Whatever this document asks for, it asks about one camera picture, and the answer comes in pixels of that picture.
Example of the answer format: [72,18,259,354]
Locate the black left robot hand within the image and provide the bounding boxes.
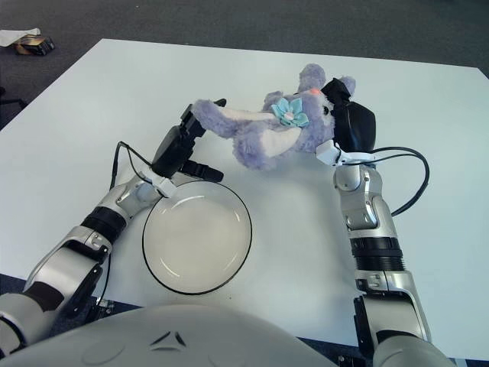
[151,98,228,184]

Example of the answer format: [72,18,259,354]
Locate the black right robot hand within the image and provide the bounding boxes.
[320,78,378,154]

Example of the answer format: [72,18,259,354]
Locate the purple plush bunny doll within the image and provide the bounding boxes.
[193,63,357,171]

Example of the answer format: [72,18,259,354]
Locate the white plate with black rim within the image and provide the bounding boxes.
[141,180,254,295]

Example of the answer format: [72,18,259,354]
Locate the black and orange box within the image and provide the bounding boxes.
[15,34,57,57]

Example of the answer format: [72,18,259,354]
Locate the crumpled white paper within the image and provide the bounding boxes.
[0,27,42,49]

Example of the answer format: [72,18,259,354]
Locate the grey robot torso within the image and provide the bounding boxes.
[0,304,337,367]

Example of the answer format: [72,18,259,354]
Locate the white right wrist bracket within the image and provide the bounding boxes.
[316,139,377,167]

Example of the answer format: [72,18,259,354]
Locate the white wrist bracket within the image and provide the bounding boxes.
[316,139,377,167]
[139,166,176,199]

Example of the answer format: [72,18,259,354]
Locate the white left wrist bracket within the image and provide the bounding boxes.
[139,166,176,199]

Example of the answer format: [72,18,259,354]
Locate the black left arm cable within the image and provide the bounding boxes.
[97,141,154,307]

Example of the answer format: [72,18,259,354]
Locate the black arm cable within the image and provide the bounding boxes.
[366,147,431,217]
[97,141,154,307]

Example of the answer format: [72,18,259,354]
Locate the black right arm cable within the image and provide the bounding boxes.
[366,147,431,217]

